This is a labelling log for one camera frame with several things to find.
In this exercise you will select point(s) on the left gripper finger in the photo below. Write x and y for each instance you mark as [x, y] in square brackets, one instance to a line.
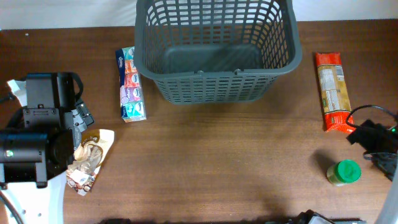
[88, 119]
[81, 108]

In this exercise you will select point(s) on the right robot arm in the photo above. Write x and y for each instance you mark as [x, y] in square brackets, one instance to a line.
[388, 212]

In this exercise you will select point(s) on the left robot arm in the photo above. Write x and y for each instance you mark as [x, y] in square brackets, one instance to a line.
[38, 143]

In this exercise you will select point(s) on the colourful tissue pack strip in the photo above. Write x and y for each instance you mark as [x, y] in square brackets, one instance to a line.
[130, 90]

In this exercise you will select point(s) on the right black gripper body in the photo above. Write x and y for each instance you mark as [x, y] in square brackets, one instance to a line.
[379, 146]

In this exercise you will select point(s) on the beige snack bag left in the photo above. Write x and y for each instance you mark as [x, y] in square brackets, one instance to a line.
[88, 159]

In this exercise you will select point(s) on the green lid spice jar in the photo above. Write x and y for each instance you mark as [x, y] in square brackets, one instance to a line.
[343, 173]

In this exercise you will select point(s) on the grey plastic lattice basket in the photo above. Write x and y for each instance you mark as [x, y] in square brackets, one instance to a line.
[205, 51]

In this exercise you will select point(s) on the orange pasta packet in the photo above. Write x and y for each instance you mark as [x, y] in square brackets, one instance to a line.
[334, 95]

